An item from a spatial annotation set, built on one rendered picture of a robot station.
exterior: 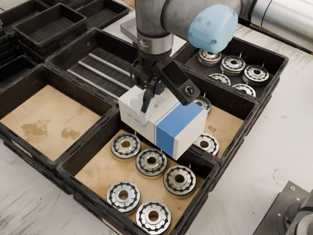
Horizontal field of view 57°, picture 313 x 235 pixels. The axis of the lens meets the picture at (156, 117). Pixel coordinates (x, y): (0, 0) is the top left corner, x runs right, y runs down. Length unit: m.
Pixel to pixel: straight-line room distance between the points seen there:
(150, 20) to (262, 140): 0.85
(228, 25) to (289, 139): 0.89
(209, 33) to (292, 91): 1.08
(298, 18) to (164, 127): 0.36
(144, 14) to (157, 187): 0.57
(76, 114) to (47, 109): 0.12
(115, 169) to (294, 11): 0.70
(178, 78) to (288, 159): 0.74
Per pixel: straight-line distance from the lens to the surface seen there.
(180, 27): 0.50
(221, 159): 0.90
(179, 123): 0.70
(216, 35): 0.47
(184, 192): 0.91
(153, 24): 0.55
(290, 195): 1.06
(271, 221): 1.00
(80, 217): 1.08
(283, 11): 0.55
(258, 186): 1.15
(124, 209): 0.89
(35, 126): 1.16
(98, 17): 2.51
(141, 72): 0.65
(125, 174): 0.97
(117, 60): 1.35
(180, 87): 0.62
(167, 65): 0.63
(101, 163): 1.00
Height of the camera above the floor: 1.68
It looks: 51 degrees down
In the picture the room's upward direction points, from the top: straight up
